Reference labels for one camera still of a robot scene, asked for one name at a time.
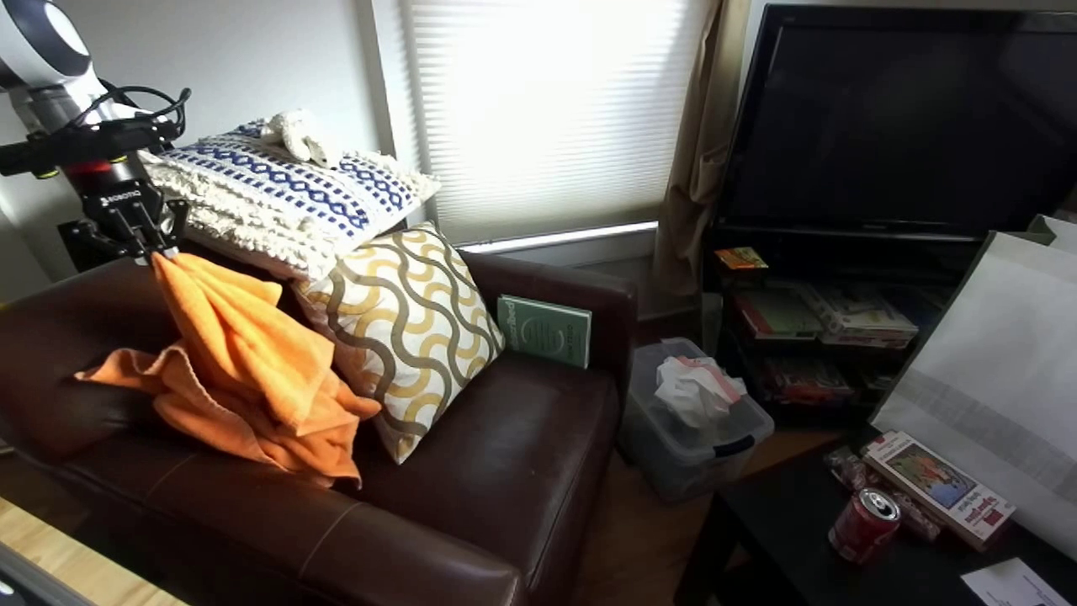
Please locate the white window blind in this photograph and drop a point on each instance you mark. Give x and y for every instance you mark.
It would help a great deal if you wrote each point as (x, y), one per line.
(549, 113)

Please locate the large white board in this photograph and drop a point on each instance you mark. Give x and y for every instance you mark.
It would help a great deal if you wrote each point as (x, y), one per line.
(996, 380)

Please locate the stack of shelf books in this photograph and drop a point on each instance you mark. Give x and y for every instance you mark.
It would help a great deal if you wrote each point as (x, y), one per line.
(828, 316)

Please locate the white red printed box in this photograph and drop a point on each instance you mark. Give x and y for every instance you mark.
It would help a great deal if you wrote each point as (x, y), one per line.
(941, 490)

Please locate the white paper sheet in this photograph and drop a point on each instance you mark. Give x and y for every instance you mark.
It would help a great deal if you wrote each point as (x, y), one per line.
(1012, 585)

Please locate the green book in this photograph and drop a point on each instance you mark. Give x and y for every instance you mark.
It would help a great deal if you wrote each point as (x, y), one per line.
(544, 329)

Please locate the yellow grey wave-pattern pillow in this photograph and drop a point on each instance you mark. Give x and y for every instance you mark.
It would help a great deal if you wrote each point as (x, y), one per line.
(407, 325)

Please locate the orange towel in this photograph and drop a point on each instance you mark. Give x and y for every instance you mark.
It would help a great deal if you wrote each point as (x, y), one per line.
(252, 359)

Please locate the grey plastic storage bin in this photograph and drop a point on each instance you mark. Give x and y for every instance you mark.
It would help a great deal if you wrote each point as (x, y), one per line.
(683, 442)

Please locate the small white plush toy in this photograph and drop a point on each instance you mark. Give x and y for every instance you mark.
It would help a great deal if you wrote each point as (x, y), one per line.
(300, 131)

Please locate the light wooden table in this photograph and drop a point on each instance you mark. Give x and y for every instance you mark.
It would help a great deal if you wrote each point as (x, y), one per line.
(68, 560)

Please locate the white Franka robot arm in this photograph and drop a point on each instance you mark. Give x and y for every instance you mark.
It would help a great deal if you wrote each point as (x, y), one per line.
(44, 68)

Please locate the black flat-screen television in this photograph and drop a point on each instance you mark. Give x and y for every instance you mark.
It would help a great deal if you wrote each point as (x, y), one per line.
(911, 121)

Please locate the blue white fringed pillow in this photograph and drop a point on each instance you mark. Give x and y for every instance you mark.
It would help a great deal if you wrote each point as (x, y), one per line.
(281, 196)

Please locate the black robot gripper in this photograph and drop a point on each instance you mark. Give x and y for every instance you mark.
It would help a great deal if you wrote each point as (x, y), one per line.
(118, 205)

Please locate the dark coffee table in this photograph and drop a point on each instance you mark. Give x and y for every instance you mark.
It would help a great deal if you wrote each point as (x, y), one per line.
(828, 560)

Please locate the white crumpled cloth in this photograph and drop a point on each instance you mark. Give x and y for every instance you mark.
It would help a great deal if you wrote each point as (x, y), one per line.
(693, 389)

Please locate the beige curtain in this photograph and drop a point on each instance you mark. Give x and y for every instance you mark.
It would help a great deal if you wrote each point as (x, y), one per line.
(693, 155)

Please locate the brown leather sofa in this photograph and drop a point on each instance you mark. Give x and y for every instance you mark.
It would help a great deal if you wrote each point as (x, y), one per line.
(494, 473)

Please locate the dark television stand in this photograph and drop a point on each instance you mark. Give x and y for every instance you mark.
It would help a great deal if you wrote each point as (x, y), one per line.
(828, 339)

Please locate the black bag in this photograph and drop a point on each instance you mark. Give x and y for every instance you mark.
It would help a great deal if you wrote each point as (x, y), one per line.
(76, 239)

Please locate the red soda can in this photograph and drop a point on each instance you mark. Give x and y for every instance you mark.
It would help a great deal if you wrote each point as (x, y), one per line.
(863, 522)

